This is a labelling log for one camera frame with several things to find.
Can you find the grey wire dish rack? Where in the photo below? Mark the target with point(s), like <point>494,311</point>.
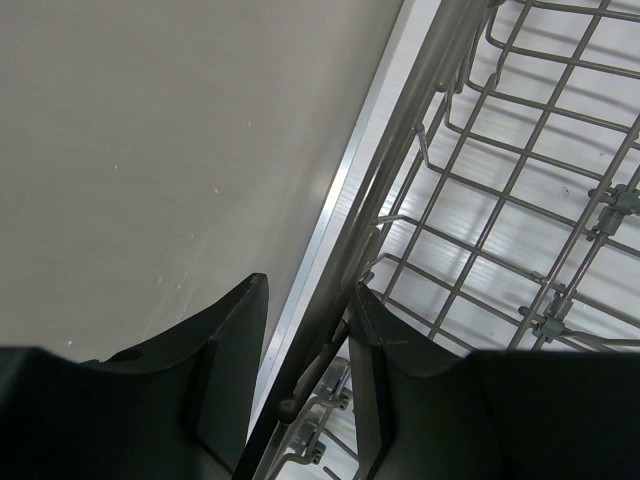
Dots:
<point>499,212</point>

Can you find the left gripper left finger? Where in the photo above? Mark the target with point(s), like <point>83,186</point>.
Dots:
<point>176,406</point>

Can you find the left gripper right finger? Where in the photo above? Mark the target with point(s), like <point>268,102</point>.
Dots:
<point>422,412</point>

